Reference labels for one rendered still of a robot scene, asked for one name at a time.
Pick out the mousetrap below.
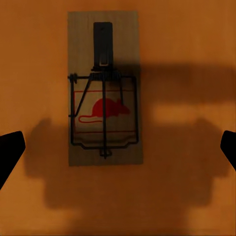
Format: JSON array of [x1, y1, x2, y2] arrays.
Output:
[[67, 9, 144, 166]]

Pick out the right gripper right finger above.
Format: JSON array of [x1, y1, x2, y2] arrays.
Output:
[[220, 130, 236, 170]]

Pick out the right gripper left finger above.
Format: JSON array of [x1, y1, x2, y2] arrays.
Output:
[[0, 131, 26, 190]]

